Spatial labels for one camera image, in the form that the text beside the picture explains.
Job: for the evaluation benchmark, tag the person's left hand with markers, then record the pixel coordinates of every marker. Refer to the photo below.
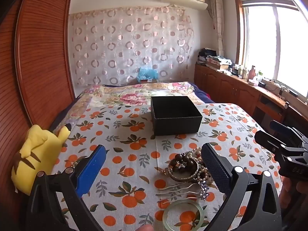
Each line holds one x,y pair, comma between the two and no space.
144,228

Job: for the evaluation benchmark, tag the orange fruit print cloth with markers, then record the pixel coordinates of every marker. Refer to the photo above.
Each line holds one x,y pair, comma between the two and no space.
134,131

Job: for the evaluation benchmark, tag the stack of books and boxes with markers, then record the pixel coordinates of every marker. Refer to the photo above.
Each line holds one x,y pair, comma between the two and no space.
217,62

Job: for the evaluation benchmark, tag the pink bottle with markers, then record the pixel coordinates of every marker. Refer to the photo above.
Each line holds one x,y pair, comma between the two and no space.
252,73

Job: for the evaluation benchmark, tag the silver wavy hairpin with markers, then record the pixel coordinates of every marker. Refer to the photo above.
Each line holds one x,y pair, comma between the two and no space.
173,188

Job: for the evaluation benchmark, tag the dark blue blanket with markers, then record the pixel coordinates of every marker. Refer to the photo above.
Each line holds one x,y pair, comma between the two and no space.
202,95

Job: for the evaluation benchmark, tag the wooden framed window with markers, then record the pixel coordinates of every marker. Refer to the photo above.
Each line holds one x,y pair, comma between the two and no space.
272,41

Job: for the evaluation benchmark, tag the checkered window curtain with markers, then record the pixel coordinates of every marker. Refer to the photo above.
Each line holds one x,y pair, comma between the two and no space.
217,24

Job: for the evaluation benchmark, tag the carved bronze bangle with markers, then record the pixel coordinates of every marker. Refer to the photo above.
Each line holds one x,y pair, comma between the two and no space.
180,179

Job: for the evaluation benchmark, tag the pale green jade bangle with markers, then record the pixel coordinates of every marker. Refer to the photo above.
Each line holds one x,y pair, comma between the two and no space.
185,204

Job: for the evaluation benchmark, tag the floral quilt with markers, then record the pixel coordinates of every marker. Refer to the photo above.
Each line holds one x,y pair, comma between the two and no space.
125,96

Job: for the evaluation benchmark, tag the person's right hand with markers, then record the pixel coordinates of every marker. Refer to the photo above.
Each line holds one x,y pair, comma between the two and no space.
297,187

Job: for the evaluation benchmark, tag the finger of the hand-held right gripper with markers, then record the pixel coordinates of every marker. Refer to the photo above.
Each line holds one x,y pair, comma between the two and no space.
280,126
267,139

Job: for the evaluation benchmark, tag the wooden side cabinet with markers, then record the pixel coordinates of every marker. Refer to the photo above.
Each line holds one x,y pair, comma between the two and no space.
228,89

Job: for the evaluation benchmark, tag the circle pattern wall curtain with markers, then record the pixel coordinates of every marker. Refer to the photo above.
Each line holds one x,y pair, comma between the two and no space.
120,41

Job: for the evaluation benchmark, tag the black jewelry box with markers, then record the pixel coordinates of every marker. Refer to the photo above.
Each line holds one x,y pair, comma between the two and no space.
176,125

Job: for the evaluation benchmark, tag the pile of dark clothes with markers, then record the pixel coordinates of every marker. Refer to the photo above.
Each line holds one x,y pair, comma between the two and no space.
207,54

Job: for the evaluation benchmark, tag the blue plastic bag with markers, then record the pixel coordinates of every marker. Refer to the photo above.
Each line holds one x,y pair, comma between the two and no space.
148,74

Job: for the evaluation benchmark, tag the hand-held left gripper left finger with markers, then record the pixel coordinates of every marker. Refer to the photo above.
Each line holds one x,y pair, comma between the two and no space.
92,167

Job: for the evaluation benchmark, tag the yellow plush toy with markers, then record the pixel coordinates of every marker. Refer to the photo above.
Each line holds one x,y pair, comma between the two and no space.
36,154

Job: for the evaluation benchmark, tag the row of small bottles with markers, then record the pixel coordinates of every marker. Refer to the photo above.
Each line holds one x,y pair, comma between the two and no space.
240,71

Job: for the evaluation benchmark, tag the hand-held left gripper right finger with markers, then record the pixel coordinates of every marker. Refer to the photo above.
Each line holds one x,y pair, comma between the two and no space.
216,169

